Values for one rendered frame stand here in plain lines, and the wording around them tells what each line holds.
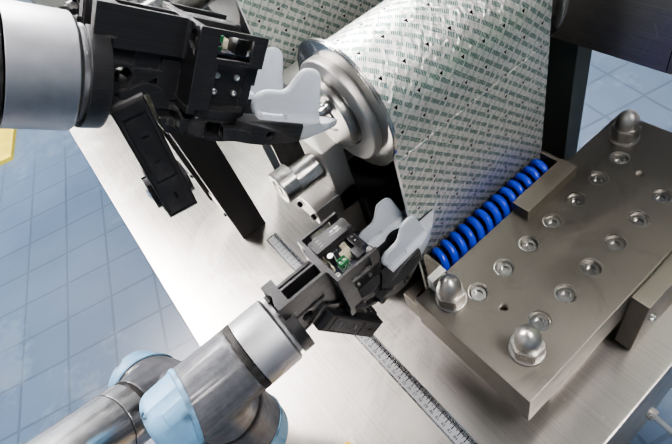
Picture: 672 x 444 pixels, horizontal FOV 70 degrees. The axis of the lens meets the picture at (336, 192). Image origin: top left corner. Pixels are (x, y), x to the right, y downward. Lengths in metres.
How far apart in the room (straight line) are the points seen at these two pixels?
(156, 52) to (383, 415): 0.52
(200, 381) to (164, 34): 0.31
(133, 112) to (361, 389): 0.48
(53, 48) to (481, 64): 0.37
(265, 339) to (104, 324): 1.82
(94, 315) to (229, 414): 1.86
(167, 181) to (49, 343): 2.05
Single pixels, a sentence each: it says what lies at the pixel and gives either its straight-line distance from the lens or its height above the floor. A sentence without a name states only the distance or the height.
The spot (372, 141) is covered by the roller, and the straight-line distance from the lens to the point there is 0.46.
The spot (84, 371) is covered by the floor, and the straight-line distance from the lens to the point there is 2.22.
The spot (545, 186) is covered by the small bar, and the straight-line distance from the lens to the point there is 0.66.
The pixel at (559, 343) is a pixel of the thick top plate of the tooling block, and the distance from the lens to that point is 0.57.
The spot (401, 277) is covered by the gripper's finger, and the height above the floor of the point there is 1.10.
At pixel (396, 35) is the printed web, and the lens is 0.47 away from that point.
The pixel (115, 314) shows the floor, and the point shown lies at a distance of 2.27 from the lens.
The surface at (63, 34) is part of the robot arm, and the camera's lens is 0.33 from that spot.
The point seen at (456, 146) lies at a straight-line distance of 0.55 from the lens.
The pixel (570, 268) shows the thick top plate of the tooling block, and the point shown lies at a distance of 0.61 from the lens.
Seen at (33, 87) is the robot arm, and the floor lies 1.43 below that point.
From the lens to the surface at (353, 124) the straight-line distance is 0.46.
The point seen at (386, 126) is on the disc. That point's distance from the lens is 0.44.
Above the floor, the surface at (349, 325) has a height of 1.06.
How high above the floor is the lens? 1.55
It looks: 46 degrees down
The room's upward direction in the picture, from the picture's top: 22 degrees counter-clockwise
